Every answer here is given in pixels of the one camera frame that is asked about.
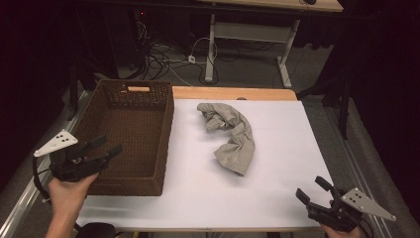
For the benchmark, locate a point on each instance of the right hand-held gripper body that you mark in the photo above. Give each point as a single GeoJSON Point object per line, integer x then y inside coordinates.
{"type": "Point", "coordinates": [355, 201]}

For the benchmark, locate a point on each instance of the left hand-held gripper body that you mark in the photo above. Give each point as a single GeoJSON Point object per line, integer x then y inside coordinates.
{"type": "Point", "coordinates": [71, 165]}

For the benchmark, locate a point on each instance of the brown woven basket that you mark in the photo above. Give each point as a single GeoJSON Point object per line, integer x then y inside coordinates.
{"type": "Point", "coordinates": [132, 139]}

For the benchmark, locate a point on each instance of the grey cloth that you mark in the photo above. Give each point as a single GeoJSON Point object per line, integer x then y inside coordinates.
{"type": "Point", "coordinates": [236, 145]}

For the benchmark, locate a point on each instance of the person's left hand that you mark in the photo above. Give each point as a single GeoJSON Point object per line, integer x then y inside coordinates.
{"type": "Point", "coordinates": [67, 195]}

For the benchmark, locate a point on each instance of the person's right hand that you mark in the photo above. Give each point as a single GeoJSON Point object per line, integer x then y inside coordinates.
{"type": "Point", "coordinates": [338, 233]}

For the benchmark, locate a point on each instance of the white table sheet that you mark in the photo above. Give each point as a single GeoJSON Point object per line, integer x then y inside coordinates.
{"type": "Point", "coordinates": [280, 172]}

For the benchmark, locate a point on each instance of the black stand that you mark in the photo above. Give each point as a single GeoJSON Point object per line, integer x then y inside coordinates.
{"type": "Point", "coordinates": [73, 95]}
{"type": "Point", "coordinates": [343, 99]}

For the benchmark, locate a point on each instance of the dark rounded object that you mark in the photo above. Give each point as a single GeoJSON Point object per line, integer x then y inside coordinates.
{"type": "Point", "coordinates": [97, 230]}

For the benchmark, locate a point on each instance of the black computer case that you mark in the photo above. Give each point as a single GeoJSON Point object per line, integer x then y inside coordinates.
{"type": "Point", "coordinates": [124, 36]}

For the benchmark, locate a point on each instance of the white power adapter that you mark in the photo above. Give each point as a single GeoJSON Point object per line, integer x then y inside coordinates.
{"type": "Point", "coordinates": [191, 59]}

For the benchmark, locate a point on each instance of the white-framed desk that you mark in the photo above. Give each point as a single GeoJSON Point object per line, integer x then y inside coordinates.
{"type": "Point", "coordinates": [251, 32]}

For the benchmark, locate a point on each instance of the black computer mouse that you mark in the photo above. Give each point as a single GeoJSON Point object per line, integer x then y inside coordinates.
{"type": "Point", "coordinates": [309, 1]}

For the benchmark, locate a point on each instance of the metal floor rail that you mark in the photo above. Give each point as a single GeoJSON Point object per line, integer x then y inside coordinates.
{"type": "Point", "coordinates": [20, 208]}
{"type": "Point", "coordinates": [356, 165]}

